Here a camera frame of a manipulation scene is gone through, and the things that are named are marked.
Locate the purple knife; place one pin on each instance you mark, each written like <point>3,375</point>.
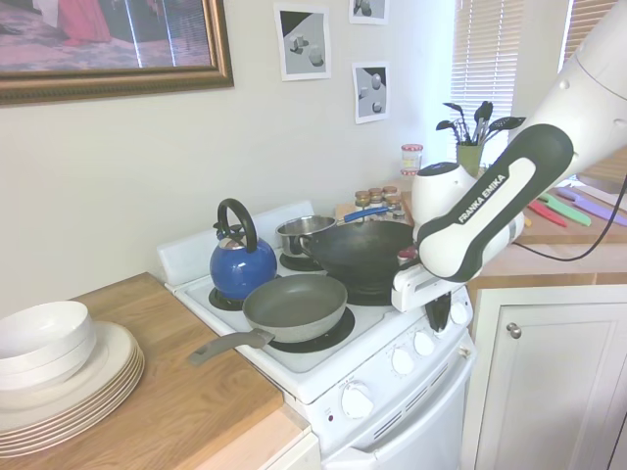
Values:
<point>597,202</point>

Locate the white burner knob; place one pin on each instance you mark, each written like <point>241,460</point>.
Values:
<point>423,343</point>
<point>402,361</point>
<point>442,334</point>
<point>459,312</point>

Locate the white electric stove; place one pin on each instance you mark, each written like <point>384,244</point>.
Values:
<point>313,362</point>

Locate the jar with red checked lid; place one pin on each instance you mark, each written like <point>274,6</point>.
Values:
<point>409,173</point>
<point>412,157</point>

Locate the black stove burner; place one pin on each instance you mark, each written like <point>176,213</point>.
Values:
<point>220,301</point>
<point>367,296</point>
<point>294,262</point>
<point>338,333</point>

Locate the gold framed painting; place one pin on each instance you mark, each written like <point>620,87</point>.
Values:
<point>98,34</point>

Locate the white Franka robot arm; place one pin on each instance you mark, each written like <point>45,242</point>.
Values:
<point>490,205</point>

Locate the white cabinet with panel door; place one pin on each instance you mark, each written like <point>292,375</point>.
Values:
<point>553,391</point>

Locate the red knife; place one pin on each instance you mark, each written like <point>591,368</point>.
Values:
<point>548,214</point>

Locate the wooden cutting board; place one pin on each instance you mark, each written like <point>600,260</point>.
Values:
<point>553,234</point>

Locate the white base cabinet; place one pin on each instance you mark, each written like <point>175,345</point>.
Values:
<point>294,450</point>

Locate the paper print of grey solids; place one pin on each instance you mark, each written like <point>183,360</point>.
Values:
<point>371,93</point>
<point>368,10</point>
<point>303,41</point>

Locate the round metal cabinet knob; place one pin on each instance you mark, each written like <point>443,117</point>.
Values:
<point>513,330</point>

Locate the white bowl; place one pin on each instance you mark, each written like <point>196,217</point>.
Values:
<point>44,328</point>
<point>59,369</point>

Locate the grey nonstick frying pan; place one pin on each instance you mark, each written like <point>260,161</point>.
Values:
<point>294,303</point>

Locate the small spice jar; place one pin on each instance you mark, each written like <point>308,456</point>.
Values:
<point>395,202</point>
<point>390,192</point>
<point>375,195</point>
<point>399,214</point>
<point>362,198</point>

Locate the small red capped bottle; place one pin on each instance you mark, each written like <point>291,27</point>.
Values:
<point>406,255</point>

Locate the black wok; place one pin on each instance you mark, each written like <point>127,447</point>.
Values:
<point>357,249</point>

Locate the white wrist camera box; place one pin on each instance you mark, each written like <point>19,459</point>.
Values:
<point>414,289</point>

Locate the green utensil holder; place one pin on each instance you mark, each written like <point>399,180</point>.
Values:
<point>470,159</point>

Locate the green knife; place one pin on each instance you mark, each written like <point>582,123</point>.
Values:
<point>568,210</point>

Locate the black kitchen spoon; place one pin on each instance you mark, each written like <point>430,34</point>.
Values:
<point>446,126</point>
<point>453,115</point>

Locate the black slotted spoon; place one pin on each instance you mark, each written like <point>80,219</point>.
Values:
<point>507,123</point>

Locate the black spatula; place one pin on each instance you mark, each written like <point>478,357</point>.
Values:
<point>486,115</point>

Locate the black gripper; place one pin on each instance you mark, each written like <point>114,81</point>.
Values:
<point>439,304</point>

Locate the cream dinner plate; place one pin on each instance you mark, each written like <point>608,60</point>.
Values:
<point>73,410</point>
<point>73,417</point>
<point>73,402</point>
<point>115,350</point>
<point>73,432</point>
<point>73,425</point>

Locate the white oven temperature knob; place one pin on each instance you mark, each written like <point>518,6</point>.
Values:
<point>356,399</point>

